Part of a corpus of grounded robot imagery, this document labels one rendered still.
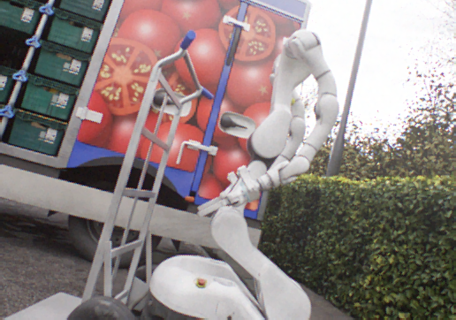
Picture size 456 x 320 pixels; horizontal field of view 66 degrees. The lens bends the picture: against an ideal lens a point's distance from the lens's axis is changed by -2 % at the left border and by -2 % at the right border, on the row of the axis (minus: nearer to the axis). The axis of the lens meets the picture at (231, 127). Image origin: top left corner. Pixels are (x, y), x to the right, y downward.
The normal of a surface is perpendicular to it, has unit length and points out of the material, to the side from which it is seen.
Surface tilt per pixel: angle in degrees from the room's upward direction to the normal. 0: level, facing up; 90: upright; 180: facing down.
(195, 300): 89
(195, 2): 90
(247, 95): 90
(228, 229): 90
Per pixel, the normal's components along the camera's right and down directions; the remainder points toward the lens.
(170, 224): 0.25, -0.13
